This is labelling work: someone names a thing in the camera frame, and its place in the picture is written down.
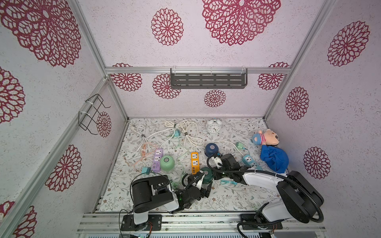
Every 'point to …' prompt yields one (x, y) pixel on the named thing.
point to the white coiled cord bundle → (190, 128)
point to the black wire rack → (93, 104)
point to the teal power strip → (248, 161)
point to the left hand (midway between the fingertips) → (205, 178)
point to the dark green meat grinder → (208, 176)
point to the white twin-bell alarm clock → (214, 126)
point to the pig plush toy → (268, 137)
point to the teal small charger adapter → (146, 170)
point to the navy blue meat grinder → (211, 148)
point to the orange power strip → (195, 162)
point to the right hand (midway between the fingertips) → (208, 170)
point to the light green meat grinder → (167, 163)
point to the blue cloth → (277, 158)
